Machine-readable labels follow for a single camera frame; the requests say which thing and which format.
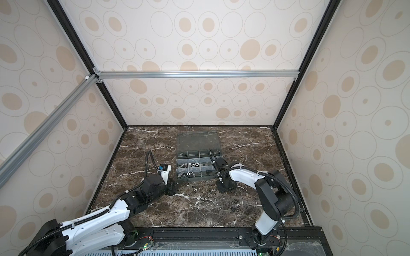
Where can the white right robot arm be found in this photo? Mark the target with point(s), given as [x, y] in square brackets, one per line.
[278, 200]

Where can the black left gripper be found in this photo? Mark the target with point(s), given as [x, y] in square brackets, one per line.
[172, 188]

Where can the diagonal aluminium frame bar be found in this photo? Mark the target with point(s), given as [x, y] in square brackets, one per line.
[17, 158]

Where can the clear grey compartment organizer box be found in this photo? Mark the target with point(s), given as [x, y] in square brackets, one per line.
[192, 155]

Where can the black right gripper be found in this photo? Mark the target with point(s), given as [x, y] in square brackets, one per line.
[221, 174]

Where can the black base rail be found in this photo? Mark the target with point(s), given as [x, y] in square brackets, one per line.
[293, 241]

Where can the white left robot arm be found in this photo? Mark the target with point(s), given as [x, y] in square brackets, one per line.
[106, 227]

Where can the horizontal aluminium frame bar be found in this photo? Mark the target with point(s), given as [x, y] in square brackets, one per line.
[202, 74]

